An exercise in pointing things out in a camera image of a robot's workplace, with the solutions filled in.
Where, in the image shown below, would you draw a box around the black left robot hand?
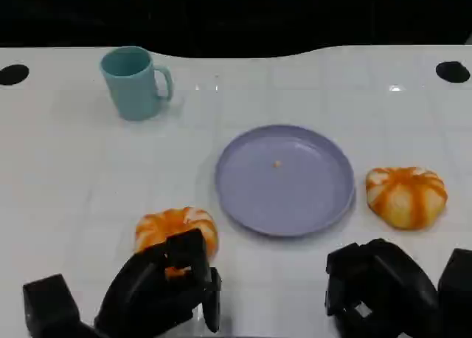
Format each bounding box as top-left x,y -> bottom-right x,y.
94,228 -> 223,338

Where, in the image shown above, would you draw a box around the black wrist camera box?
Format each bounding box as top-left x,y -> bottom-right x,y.
437,247 -> 472,338
22,273 -> 97,338

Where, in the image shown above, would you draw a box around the pale green mug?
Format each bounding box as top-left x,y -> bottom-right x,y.
100,45 -> 175,123

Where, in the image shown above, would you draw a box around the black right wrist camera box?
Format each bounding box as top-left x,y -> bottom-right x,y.
437,247 -> 472,338

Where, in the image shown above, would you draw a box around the orange and white bread roll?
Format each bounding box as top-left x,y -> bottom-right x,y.
134,206 -> 220,279
365,166 -> 448,231

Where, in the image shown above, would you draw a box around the lilac plate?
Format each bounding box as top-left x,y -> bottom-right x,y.
215,124 -> 356,238

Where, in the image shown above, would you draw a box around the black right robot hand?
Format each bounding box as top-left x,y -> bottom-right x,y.
324,238 -> 440,338

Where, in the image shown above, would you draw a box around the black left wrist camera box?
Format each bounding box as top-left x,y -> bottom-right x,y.
22,273 -> 97,338

